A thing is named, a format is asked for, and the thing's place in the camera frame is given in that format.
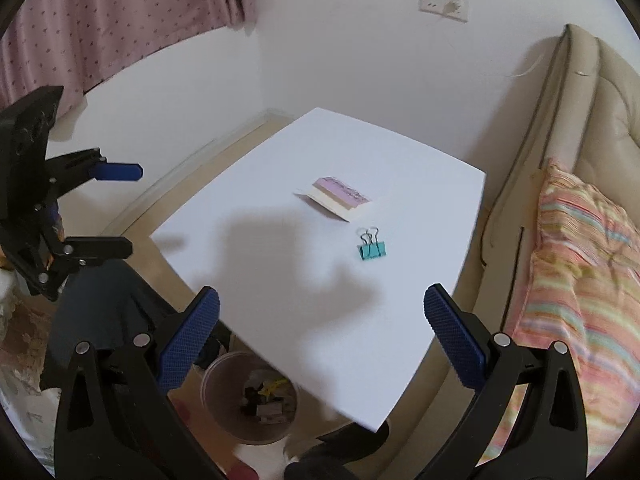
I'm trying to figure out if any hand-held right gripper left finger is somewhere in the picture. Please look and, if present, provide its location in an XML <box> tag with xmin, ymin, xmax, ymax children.
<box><xmin>52</xmin><ymin>286</ymin><xmax>221</xmax><ymax>480</ymax></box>

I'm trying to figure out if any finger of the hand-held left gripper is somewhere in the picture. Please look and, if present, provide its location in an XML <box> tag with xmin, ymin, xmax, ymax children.
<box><xmin>35</xmin><ymin>236</ymin><xmax>133</xmax><ymax>303</ymax></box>
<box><xmin>45</xmin><ymin>149</ymin><xmax>143</xmax><ymax>197</ymax></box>

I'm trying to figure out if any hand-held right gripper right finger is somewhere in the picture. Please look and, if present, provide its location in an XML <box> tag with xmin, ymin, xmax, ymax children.
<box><xmin>415</xmin><ymin>283</ymin><xmax>588</xmax><ymax>480</ymax></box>

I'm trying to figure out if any pink round trash bin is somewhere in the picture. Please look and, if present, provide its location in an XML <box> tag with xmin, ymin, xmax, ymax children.
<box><xmin>201</xmin><ymin>351</ymin><xmax>299</xmax><ymax>445</ymax></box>

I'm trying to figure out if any teal binder clip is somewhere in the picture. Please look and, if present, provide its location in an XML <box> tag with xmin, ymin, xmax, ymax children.
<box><xmin>356</xmin><ymin>227</ymin><xmax>388</xmax><ymax>262</ymax></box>

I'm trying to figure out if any small white box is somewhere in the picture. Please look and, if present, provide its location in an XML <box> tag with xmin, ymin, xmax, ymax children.
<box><xmin>256</xmin><ymin>402</ymin><xmax>286</xmax><ymax>425</ymax></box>

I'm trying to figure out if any red soft object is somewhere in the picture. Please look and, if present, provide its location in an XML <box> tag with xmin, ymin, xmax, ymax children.
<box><xmin>227</xmin><ymin>460</ymin><xmax>263</xmax><ymax>480</ymax></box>

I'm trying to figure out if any pink dotted curtain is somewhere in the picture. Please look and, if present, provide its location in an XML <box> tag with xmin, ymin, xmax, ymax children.
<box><xmin>0</xmin><ymin>0</ymin><xmax>258</xmax><ymax>121</ymax></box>

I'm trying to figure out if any person's right black shoe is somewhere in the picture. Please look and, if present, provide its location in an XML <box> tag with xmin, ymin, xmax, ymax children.
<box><xmin>284</xmin><ymin>419</ymin><xmax>391</xmax><ymax>480</ymax></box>

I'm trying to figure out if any pastel sticky note pad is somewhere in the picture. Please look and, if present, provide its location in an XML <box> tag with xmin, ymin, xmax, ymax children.
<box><xmin>294</xmin><ymin>176</ymin><xmax>376</xmax><ymax>222</ymax></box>

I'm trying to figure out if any beige sofa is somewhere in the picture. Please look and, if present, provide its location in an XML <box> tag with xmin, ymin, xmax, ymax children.
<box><xmin>472</xmin><ymin>24</ymin><xmax>640</xmax><ymax>321</ymax></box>

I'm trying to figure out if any thin white cable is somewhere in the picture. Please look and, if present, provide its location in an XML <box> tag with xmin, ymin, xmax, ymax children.
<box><xmin>502</xmin><ymin>42</ymin><xmax>593</xmax><ymax>81</ymax></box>

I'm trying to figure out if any white wall socket with plug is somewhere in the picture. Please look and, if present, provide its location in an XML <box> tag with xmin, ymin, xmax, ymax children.
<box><xmin>444</xmin><ymin>0</ymin><xmax>471</xmax><ymax>23</ymax></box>

